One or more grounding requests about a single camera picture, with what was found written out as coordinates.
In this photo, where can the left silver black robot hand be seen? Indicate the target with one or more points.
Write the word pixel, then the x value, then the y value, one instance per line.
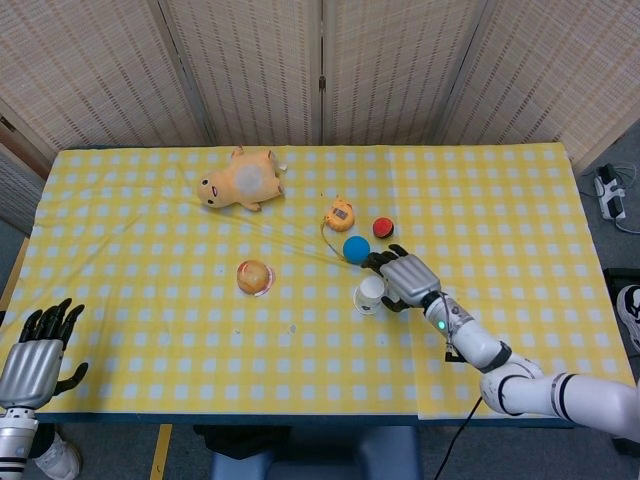
pixel 30 367

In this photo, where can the white and black sneaker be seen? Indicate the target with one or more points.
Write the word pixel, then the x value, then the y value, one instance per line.
pixel 631 315

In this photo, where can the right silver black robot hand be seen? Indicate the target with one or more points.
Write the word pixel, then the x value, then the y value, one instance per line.
pixel 410 280

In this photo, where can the small orange-brown bowl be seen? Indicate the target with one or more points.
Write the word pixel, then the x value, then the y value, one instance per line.
pixel 253 276

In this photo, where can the blue ball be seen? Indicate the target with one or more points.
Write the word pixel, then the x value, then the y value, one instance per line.
pixel 356 248

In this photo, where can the woven folding screen panel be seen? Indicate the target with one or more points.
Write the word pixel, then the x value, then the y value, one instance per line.
pixel 400 65
pixel 90 65
pixel 560 70
pixel 245 65

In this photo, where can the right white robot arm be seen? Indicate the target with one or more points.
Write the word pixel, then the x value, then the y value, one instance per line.
pixel 525 380

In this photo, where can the yellow checked tablecloth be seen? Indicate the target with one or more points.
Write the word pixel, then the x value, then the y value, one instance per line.
pixel 525 225
pixel 175 350

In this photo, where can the white power strip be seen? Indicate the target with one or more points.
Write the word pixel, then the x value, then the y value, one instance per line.
pixel 609 192

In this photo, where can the metal screen hinge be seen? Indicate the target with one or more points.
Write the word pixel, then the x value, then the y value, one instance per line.
pixel 322 82

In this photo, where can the brown framed woven panel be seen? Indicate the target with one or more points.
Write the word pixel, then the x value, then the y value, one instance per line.
pixel 20 185

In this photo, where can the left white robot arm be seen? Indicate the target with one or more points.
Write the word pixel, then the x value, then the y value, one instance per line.
pixel 17 440

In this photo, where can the red and black ball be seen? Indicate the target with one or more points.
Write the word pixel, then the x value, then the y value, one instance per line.
pixel 383 227

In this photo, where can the yellow plush animal toy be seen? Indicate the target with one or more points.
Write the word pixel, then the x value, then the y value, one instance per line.
pixel 240 182

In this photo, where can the white paper cup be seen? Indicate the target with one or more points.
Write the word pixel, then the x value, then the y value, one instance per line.
pixel 358 305
pixel 372 288

